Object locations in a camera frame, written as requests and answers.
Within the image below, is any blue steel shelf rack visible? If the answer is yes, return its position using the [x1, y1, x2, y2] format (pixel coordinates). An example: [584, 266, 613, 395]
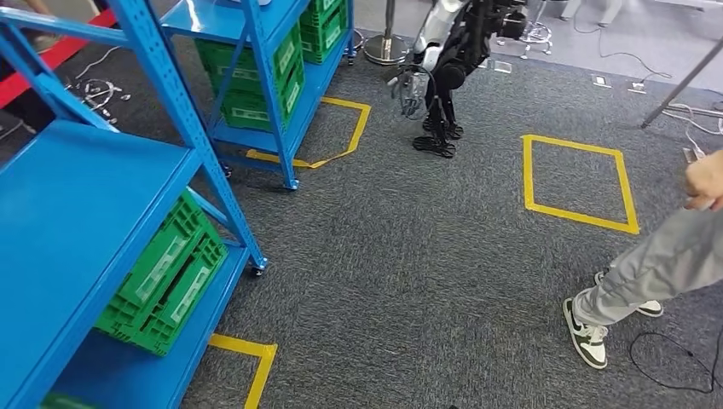
[0, 0, 270, 409]
[159, 0, 358, 192]

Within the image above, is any silver black humanoid robot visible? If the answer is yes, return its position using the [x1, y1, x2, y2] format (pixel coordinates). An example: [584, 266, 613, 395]
[386, 0, 529, 159]

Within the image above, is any yellow floor tape square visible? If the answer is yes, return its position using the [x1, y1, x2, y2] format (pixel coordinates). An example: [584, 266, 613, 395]
[522, 134, 641, 236]

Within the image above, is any black stool with chrome base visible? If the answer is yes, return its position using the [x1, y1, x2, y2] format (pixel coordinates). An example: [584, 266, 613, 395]
[496, 0, 555, 61]
[65, 78, 132, 126]

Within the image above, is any white and green shoe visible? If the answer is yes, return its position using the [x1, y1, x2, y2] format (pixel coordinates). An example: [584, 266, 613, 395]
[593, 269, 665, 319]
[562, 297, 610, 371]

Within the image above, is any person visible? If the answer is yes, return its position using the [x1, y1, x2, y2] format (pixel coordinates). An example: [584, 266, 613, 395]
[558, 0, 623, 27]
[562, 149, 723, 371]

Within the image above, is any grey tripod leg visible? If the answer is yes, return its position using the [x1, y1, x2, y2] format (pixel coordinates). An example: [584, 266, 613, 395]
[640, 36, 723, 130]

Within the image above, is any red barrier belt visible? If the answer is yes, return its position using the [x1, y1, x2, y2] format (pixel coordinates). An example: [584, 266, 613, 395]
[0, 8, 118, 109]

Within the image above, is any chrome barrier post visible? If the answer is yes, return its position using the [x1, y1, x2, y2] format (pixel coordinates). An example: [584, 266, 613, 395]
[362, 0, 410, 66]

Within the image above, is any black floor cable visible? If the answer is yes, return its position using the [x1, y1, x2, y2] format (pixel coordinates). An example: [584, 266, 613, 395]
[628, 327, 723, 395]
[573, 0, 674, 81]

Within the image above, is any white floor cable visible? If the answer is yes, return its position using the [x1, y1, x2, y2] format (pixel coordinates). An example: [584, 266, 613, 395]
[659, 101, 723, 160]
[74, 44, 123, 81]

